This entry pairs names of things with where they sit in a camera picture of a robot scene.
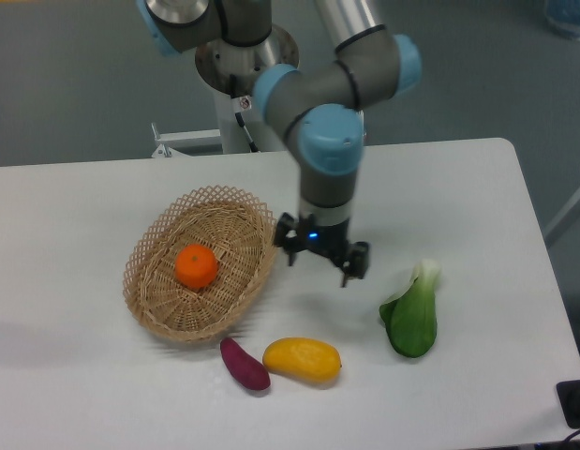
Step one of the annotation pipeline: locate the green bok choy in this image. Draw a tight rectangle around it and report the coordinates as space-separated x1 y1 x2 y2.
379 259 441 359

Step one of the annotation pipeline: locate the black device at table corner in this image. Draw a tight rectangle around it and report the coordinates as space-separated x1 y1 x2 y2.
556 380 580 429

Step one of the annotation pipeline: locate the yellow mango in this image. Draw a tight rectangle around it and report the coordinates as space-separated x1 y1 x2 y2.
262 337 342 383

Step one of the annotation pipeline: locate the orange fruit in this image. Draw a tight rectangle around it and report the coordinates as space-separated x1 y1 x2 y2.
174 244 218 290

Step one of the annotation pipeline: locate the black cable on pedestal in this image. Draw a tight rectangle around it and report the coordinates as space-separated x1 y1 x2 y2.
229 74 260 154

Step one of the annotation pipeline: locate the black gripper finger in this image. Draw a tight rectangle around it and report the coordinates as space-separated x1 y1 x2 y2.
341 241 370 287
273 213 300 266

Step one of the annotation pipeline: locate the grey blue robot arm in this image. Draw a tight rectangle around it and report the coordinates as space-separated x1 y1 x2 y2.
137 1 422 280

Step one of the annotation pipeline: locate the blue bag in background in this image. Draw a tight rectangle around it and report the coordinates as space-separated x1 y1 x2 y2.
543 0 580 41

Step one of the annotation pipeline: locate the white frame at right edge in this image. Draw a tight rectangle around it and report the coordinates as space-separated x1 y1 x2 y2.
543 186 580 248

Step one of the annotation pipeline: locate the woven wicker basket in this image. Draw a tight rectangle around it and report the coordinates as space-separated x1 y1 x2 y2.
123 186 276 343

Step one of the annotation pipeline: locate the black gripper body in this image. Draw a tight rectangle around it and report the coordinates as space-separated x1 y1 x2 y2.
289 216 349 267

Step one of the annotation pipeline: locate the purple sweet potato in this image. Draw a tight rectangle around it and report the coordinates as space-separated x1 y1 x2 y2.
219 337 271 391

